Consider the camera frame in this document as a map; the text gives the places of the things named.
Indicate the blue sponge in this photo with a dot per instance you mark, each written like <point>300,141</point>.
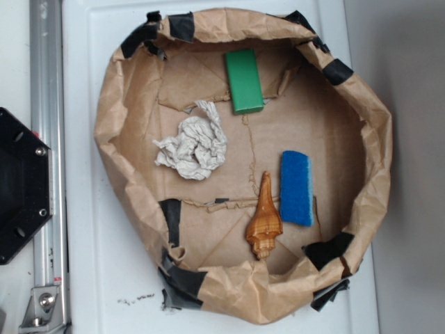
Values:
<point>296,189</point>

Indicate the crumpled white paper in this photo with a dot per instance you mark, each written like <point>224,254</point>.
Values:
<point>199,147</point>

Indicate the brown paper bin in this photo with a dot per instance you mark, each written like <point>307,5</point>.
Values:
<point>194,231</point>

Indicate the brown conch seashell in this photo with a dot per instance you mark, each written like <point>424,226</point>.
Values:
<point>266,224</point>

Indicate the green rectangular block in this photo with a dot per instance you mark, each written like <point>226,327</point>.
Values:
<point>244,83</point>

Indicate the aluminium extrusion rail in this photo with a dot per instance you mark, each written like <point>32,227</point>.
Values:
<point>51,265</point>

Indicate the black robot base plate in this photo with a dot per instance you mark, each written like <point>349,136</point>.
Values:
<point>25,185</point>

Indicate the metal corner bracket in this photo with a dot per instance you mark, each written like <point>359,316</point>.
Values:
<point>44,311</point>

